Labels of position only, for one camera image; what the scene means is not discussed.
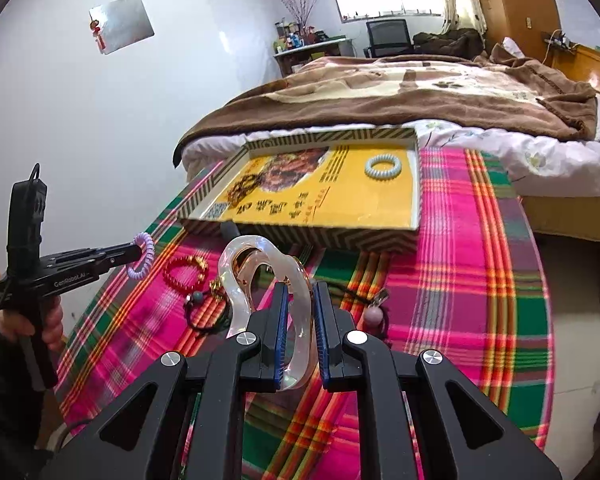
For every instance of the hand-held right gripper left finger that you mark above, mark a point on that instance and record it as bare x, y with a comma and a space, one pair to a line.
280, 332

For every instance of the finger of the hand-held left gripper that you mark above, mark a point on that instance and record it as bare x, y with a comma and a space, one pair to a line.
125, 260
80, 254

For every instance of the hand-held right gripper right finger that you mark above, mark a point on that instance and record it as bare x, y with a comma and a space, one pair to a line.
322, 332

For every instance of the translucent hair claw clip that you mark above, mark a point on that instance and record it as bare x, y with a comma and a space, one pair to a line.
300, 305

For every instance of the yellow printed shallow box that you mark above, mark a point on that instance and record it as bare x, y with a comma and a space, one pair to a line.
340, 195

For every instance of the person's left hand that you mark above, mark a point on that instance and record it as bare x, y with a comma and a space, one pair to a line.
55, 322

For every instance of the pink plaid tablecloth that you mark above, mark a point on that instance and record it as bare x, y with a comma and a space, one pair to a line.
455, 285

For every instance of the red hanging ornament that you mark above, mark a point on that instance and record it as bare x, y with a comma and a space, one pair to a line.
96, 30

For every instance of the brown blanket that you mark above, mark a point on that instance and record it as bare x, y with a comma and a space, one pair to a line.
380, 95

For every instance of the cluttered desk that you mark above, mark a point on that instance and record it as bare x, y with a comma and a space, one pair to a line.
305, 55

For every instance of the group of bottles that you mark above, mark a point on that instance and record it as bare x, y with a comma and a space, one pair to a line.
292, 40

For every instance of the black office chair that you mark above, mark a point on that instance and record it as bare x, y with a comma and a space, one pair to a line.
387, 35

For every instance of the dried branches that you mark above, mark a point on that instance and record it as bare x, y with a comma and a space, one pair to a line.
305, 10

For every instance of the dark brown cloth pile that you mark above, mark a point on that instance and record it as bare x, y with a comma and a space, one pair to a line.
445, 40

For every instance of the window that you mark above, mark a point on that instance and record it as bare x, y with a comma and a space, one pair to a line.
380, 0

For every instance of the white pillow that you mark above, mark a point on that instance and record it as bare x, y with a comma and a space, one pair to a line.
514, 47

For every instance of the wooden wardrobe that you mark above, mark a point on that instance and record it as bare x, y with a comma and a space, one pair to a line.
520, 5

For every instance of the silver wall poster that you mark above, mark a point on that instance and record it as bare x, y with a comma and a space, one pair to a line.
122, 25

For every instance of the wooden bed frame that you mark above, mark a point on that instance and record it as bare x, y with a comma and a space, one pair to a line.
570, 220

